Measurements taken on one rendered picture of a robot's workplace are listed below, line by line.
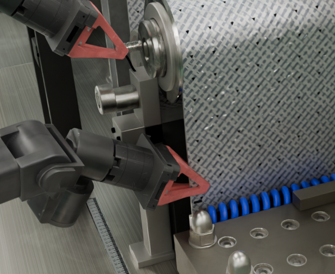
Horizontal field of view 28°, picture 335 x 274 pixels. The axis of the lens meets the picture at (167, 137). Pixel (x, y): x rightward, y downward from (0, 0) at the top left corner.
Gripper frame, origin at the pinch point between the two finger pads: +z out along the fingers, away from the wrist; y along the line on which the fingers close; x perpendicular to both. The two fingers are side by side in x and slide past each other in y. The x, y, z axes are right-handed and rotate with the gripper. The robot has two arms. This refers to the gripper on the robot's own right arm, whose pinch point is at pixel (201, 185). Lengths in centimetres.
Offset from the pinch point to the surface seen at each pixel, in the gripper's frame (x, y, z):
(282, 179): 4.2, 0.2, 11.3
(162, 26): 17.9, -2.6, -13.5
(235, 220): -1.8, 4.7, 4.2
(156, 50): 14.9, -2.4, -13.1
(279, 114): 12.9, 0.3, 6.0
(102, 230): -20.1, -19.2, -1.7
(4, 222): -27.7, -28.8, -14.8
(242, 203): 0.1, 2.8, 5.3
